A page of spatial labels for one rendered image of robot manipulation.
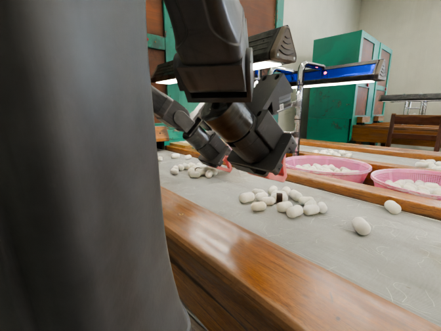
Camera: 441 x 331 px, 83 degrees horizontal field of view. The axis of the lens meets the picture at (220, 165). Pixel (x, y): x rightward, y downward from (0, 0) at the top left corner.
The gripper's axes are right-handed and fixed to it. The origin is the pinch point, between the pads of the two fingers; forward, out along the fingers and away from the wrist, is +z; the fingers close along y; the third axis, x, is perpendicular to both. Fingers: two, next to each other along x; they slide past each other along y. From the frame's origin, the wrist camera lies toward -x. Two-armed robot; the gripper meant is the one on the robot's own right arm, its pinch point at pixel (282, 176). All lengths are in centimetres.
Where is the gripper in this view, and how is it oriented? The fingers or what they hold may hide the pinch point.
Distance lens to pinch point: 46.4
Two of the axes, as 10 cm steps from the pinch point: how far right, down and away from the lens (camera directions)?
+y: -6.3, -1.7, 7.5
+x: -5.0, 8.4, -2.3
